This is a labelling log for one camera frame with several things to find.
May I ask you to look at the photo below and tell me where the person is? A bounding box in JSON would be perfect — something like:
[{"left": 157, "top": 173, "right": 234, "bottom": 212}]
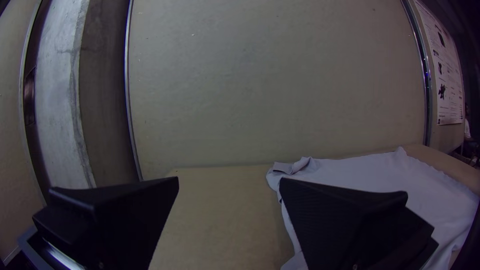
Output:
[{"left": 463, "top": 103, "right": 475, "bottom": 142}]

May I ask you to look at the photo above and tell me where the white wall poster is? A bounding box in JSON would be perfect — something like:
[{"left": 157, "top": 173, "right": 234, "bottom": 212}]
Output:
[{"left": 413, "top": 0, "right": 466, "bottom": 127}]

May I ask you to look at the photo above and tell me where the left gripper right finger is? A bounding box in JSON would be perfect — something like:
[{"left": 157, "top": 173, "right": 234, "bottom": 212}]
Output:
[{"left": 278, "top": 177, "right": 440, "bottom": 270}]

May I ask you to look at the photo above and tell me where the grey t-shirt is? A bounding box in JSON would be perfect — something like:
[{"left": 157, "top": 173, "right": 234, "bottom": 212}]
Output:
[{"left": 265, "top": 146, "right": 480, "bottom": 270}]

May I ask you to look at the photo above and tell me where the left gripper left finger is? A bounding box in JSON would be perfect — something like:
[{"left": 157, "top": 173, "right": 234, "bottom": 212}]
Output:
[{"left": 32, "top": 176, "right": 180, "bottom": 270}]

